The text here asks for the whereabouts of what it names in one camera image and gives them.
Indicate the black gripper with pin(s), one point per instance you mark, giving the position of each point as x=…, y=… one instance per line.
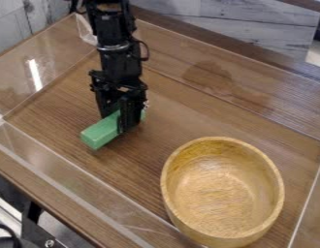
x=116, y=82

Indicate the brown wooden bowl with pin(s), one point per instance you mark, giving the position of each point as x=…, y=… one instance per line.
x=223, y=192

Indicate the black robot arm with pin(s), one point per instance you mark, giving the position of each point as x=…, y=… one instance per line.
x=110, y=19

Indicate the black table leg bracket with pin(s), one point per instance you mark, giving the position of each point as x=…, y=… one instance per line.
x=30, y=230

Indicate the clear acrylic tray walls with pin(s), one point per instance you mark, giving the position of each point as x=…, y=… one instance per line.
x=212, y=87

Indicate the clear acrylic corner bracket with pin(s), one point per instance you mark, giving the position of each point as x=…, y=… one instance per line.
x=85, y=31

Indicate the green rectangular block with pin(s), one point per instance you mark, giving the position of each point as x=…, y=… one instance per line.
x=102, y=132

